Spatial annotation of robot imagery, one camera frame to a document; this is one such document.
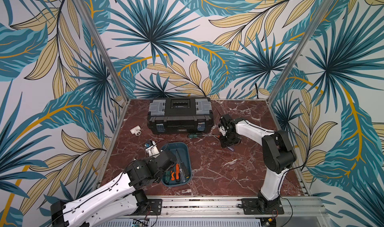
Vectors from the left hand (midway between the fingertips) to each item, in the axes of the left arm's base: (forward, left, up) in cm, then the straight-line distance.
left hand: (166, 158), depth 74 cm
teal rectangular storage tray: (-4, -7, -13) cm, 15 cm away
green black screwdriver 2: (+21, -14, -12) cm, 28 cm away
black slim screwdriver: (-1, -9, -13) cm, 15 cm away
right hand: (+16, -34, -13) cm, 40 cm away
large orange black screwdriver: (-1, -5, -13) cm, 14 cm away
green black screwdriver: (-5, +1, -12) cm, 13 cm away
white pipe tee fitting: (+23, +24, -12) cm, 35 cm away
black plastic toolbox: (+26, -8, +2) cm, 27 cm away
